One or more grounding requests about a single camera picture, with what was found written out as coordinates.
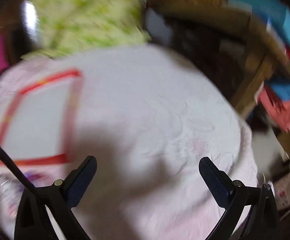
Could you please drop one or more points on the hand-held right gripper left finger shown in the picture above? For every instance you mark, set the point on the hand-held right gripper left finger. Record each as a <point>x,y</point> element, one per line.
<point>84,177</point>

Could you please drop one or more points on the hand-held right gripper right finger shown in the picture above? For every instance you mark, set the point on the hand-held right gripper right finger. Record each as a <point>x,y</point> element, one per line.
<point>212,180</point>

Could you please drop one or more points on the red-edged white box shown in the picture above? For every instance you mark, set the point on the red-edged white box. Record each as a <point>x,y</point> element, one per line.
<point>39,120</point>

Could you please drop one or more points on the white patterned object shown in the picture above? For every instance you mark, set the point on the white patterned object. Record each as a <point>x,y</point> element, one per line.
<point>287,187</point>

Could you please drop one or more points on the red and blue cloth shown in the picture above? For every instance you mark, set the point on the red and blue cloth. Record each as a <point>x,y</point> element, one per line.
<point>277,110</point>

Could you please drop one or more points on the pink textured blanket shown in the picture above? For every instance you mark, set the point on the pink textured blanket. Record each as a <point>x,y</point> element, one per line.
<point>147,105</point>

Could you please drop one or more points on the wooden table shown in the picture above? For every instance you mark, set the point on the wooden table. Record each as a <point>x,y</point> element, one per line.
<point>257,37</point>

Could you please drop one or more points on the silver padded headboard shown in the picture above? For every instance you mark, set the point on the silver padded headboard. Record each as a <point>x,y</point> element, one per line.
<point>31,22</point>

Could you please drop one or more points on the green clover quilt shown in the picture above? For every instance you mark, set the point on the green clover quilt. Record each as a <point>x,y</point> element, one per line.
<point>84,12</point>

